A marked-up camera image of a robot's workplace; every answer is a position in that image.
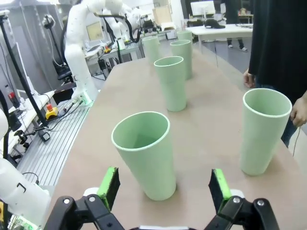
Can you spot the yellow emergency stop button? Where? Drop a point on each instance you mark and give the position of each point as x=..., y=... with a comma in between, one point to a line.
x=107, y=50
x=51, y=113

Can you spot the white monitor back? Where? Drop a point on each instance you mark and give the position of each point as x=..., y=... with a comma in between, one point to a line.
x=202, y=8

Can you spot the person's right hand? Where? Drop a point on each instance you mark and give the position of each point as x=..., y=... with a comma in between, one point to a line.
x=250, y=79

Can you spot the black cap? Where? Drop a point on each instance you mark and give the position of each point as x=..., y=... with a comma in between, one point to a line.
x=214, y=24

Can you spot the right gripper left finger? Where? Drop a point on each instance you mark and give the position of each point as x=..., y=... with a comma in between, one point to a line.
x=109, y=187

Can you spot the black clamp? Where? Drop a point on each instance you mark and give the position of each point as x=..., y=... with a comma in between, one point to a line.
x=26, y=137

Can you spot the lit computer monitor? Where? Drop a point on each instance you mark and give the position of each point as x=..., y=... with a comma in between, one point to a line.
x=94, y=31

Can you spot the person's black t-shirt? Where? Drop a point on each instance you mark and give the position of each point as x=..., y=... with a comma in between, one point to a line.
x=275, y=36

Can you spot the aluminium slotted base plate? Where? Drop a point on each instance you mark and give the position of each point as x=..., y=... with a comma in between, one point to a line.
x=52, y=148

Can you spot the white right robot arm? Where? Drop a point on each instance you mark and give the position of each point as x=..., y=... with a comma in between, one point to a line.
x=21, y=191

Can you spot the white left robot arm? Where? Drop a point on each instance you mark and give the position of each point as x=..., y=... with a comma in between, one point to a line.
x=76, y=48

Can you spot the black camera head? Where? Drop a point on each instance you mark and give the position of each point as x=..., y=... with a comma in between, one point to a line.
x=49, y=21

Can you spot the white table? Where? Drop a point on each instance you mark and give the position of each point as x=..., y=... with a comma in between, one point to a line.
x=223, y=30

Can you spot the bystander in dark clothes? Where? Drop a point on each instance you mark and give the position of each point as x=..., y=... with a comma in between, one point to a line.
x=231, y=12

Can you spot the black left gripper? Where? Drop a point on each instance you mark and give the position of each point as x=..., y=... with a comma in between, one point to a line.
x=149, y=25

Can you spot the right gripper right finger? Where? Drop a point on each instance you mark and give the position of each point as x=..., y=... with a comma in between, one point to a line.
x=219, y=189

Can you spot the black camera stand pole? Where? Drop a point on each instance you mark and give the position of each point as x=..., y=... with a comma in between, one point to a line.
x=22, y=72

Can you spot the person's left hand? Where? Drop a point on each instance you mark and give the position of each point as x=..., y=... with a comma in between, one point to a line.
x=300, y=112

